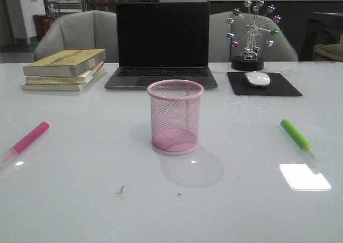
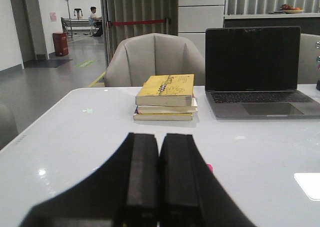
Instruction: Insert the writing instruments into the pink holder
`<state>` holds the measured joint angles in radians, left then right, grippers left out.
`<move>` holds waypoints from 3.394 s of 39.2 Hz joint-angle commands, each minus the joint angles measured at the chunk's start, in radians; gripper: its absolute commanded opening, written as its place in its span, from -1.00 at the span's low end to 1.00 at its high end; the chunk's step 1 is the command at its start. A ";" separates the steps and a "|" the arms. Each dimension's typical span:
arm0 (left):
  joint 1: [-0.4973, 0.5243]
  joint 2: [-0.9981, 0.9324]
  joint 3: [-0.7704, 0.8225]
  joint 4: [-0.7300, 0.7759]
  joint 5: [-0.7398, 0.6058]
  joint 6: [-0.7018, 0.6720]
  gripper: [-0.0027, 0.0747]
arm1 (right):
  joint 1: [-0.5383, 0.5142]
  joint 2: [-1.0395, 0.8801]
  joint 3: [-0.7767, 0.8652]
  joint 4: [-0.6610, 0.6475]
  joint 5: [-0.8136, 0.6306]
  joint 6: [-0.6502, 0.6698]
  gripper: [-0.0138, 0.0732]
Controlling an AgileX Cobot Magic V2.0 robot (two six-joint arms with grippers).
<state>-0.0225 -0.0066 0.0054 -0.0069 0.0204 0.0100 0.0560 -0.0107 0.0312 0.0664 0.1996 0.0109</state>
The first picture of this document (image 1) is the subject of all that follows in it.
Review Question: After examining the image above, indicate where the right grey armchair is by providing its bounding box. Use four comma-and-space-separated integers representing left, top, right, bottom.
208, 11, 298, 63

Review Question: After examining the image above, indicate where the ferris wheel desk ornament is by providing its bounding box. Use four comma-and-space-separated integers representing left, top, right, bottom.
227, 0, 280, 71

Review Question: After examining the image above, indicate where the white computer mouse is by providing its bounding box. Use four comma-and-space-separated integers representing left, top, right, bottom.
244, 71, 271, 87

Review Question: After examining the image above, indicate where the left grey armchair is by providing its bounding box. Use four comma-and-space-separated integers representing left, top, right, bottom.
34, 10, 119, 63

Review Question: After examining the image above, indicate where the pink mesh pen holder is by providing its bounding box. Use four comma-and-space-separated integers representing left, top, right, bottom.
147, 79, 204, 155

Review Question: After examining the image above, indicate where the grey armchair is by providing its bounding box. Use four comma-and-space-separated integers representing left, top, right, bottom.
34, 10, 119, 63
208, 11, 298, 63

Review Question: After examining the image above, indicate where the pink highlighter pen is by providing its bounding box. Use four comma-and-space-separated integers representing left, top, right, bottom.
1, 121, 50, 171

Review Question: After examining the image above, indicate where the bottom cream book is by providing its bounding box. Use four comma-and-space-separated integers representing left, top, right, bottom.
21, 81, 88, 91

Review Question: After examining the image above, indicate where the red trash bin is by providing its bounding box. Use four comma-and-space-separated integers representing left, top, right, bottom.
33, 14, 50, 41

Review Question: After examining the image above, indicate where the green highlighter pen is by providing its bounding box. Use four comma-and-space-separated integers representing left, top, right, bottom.
280, 119, 322, 166

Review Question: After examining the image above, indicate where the black mouse pad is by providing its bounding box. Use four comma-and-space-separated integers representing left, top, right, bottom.
227, 72, 302, 97

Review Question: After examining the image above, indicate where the middle cream book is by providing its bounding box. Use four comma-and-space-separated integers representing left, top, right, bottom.
26, 62, 104, 85

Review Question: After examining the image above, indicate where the olive cushion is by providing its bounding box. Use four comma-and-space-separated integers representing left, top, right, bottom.
314, 43, 342, 62

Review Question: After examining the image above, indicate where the dark grey laptop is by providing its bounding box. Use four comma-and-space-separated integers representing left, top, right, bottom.
105, 2, 218, 90

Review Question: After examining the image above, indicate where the top yellow book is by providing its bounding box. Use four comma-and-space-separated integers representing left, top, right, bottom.
23, 49, 106, 77

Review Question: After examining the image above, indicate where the cream book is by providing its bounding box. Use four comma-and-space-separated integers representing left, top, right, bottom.
21, 81, 88, 91
26, 62, 104, 85

